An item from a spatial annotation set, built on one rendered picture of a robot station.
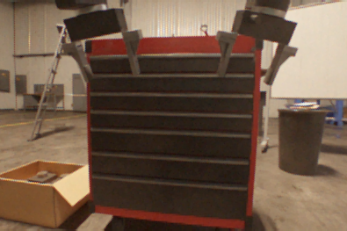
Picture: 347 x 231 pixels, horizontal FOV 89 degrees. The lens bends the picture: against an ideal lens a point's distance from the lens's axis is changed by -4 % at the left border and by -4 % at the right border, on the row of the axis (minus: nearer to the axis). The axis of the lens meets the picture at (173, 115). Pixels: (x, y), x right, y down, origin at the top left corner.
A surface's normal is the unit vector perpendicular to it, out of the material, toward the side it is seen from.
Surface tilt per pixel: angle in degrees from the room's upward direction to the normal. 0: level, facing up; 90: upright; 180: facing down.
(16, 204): 90
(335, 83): 90
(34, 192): 90
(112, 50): 90
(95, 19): 114
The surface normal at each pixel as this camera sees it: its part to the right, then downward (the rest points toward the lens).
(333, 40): -0.54, 0.06
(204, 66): -0.14, 0.08
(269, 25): 0.08, 0.48
